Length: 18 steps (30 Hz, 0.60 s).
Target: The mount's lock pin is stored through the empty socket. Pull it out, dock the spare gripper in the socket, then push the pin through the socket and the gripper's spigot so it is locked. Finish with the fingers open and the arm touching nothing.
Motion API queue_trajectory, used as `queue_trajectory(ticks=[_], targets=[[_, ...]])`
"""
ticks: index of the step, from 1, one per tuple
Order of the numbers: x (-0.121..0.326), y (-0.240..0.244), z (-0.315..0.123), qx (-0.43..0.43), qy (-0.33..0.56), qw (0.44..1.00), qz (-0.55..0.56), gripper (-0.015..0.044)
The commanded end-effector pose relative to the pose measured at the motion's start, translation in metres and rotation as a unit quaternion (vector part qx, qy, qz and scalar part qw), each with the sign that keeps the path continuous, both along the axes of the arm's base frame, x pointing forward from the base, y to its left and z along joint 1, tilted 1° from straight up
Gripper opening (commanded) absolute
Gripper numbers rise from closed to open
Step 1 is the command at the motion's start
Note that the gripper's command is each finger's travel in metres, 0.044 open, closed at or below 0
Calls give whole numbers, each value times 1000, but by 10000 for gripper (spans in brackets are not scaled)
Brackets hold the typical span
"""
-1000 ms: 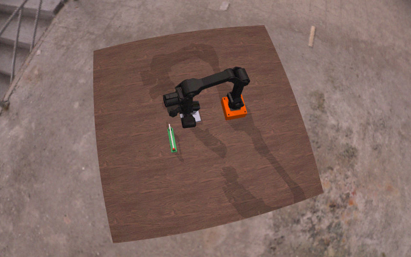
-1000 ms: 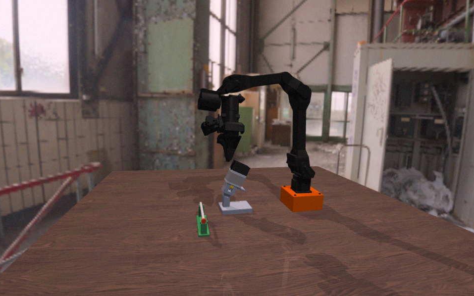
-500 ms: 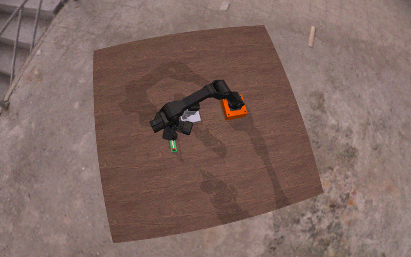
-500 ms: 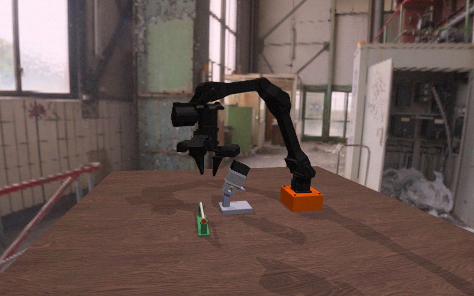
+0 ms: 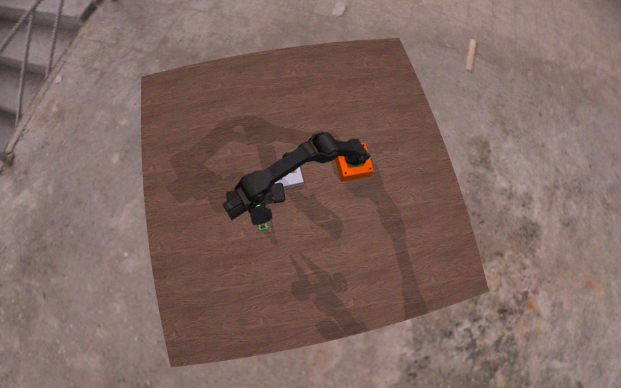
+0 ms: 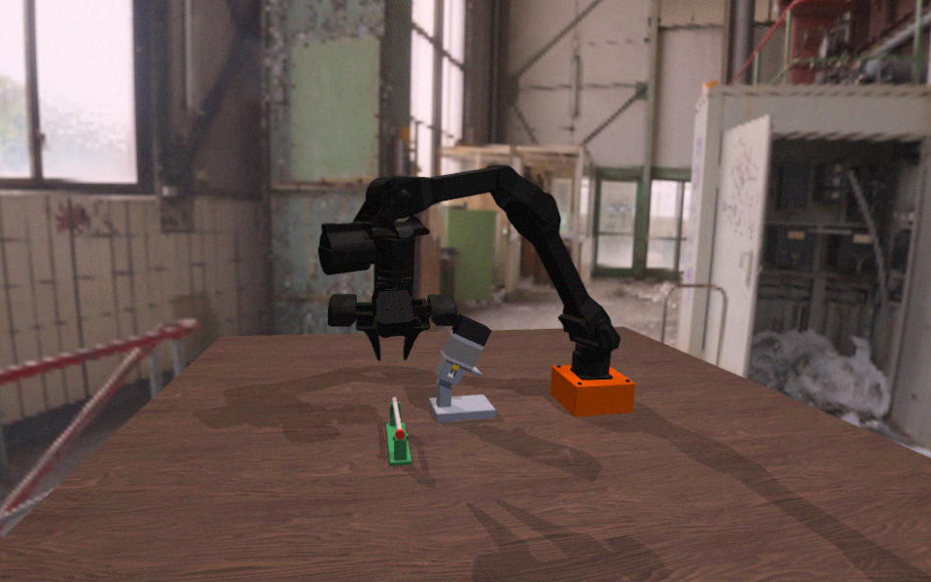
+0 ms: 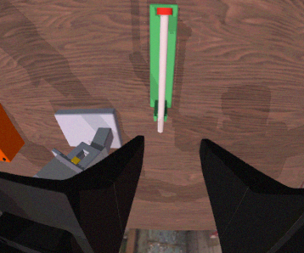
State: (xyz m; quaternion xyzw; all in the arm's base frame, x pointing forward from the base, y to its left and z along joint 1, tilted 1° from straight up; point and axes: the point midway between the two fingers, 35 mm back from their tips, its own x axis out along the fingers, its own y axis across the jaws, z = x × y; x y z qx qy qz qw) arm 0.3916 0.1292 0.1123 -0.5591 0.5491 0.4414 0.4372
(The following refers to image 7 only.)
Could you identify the white tapered pin with red head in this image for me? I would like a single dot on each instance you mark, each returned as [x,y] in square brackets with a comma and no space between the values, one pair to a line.
[163,52]

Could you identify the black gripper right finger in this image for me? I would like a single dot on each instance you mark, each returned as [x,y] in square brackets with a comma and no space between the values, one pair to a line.
[253,212]

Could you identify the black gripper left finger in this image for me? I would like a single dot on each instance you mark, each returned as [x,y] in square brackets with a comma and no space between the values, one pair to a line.
[93,205]

